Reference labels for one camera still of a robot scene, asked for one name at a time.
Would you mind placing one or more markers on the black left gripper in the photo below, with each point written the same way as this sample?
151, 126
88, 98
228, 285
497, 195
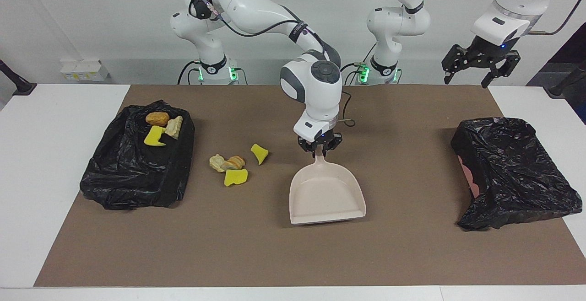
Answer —
487, 53

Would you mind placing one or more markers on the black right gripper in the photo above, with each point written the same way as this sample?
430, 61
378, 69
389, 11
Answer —
322, 142

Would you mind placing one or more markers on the beige plastic dustpan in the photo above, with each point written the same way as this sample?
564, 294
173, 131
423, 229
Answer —
325, 196

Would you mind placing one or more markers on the small yellow sponge piece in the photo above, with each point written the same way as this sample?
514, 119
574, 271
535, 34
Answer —
259, 153

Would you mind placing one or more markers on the orange striped pastry piece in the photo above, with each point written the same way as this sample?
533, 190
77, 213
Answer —
236, 162

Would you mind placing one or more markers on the large yellow sponge piece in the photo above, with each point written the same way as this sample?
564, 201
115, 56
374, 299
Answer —
236, 178

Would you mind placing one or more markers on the pale beige piece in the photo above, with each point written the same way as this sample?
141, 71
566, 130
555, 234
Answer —
217, 163

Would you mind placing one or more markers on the striped beige pastry piece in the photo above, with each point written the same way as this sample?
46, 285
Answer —
174, 127

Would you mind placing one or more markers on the brown fried nugget piece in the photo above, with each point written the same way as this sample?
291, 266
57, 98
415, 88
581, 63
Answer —
157, 119

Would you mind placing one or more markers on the yellow green sponge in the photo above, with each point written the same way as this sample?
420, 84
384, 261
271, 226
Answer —
154, 137

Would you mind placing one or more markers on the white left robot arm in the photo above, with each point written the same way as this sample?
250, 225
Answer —
398, 22

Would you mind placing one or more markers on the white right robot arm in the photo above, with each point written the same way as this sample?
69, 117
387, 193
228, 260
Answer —
320, 99

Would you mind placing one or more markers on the black bin bag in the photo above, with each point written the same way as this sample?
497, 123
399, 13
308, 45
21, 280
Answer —
512, 168

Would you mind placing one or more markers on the pink plastic bin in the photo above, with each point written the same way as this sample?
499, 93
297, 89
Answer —
469, 177

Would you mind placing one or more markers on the black bag lined bin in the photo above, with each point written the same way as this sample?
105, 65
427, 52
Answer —
128, 177

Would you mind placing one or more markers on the brown table mat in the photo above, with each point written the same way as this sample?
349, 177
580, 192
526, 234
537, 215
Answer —
293, 255

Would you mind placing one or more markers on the white wall power strip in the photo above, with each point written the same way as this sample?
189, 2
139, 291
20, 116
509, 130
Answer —
82, 71

